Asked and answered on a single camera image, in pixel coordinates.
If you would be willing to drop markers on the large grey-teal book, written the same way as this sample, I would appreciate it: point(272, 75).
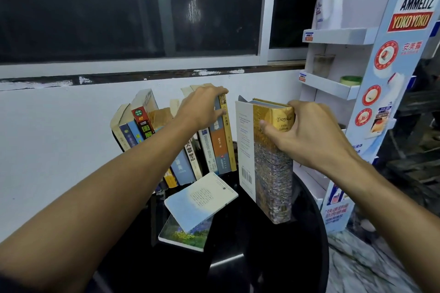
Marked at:
point(220, 145)

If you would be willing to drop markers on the light blue thin booklet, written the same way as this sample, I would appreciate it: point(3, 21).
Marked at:
point(202, 200)

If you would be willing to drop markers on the lavender Hanyu Pinyin dictionary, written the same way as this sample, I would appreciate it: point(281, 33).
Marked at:
point(182, 169)

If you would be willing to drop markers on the white cardboard display stand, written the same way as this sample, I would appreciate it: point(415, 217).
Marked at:
point(388, 73)

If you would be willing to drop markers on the clear glass cup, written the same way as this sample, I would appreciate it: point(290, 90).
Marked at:
point(323, 66)

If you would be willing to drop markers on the orange illustrated cover book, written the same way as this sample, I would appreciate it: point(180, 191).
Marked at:
point(142, 121)

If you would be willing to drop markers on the aluminium frame window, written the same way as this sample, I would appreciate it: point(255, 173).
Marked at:
point(120, 11)

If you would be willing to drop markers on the Understanding Business textbook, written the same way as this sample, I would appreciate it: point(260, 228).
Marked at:
point(208, 152)

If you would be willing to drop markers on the yellow book with blue spine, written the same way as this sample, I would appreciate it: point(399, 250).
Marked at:
point(125, 135)

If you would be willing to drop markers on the Van Gogh cover handbook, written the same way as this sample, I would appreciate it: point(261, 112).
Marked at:
point(271, 172)

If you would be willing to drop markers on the person's left forearm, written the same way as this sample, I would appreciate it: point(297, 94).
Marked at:
point(86, 217)

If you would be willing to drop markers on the person's right hand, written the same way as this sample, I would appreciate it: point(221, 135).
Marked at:
point(312, 135)

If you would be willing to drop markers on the row of books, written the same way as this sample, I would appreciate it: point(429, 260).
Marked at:
point(116, 141)

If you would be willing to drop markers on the person's right forearm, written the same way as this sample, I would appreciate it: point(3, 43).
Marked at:
point(388, 213)

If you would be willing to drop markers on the grey cover book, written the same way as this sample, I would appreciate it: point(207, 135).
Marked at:
point(117, 121)

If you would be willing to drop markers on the green tape roll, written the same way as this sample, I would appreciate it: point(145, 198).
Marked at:
point(351, 80)

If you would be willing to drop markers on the yellow book with black characters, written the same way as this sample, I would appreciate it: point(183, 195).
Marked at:
point(228, 138)

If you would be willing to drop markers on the cream book with barcode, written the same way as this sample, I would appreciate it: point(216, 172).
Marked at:
point(192, 159)

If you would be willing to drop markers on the dark wooden bench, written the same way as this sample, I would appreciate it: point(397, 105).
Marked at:
point(412, 165)

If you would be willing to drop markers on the round black table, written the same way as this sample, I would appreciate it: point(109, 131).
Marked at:
point(275, 251)

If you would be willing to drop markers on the green landscape cover book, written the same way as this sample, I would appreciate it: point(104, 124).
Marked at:
point(182, 238)

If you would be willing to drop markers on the person's left hand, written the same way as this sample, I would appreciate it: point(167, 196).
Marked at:
point(197, 110)

